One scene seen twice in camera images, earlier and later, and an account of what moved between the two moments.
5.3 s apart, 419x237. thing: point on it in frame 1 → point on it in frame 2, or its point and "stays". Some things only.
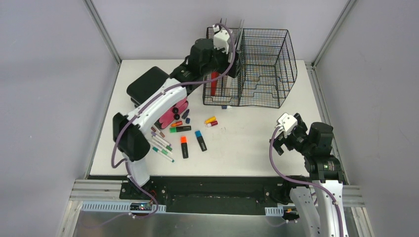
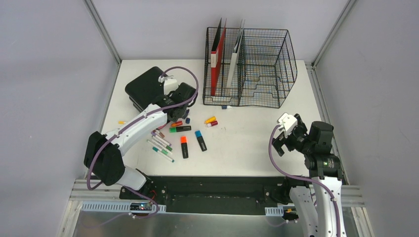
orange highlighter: x=184 y=147 stays
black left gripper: x=231 y=65 → x=180 y=110
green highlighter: x=175 y=129 stays
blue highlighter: x=200 y=140 stays
